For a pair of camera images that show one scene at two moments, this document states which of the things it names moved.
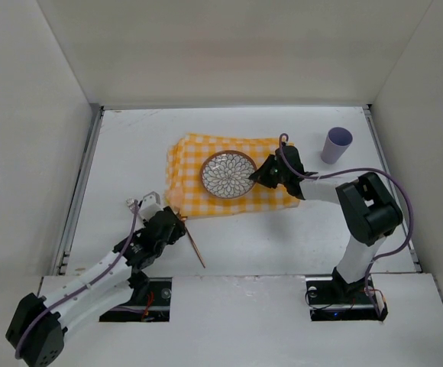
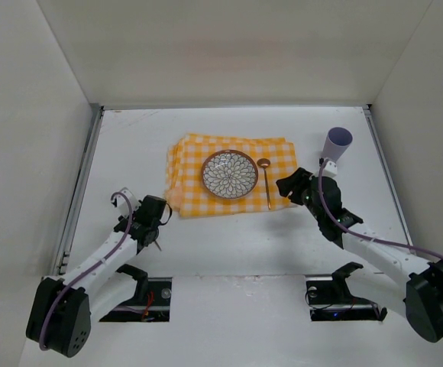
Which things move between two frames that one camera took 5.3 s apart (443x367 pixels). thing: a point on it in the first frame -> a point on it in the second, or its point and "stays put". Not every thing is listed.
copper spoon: x=183 y=218 -> x=264 y=163
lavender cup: x=337 y=141 stays put
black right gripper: x=272 y=173 -> x=299 y=185
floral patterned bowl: x=225 y=173 stays put
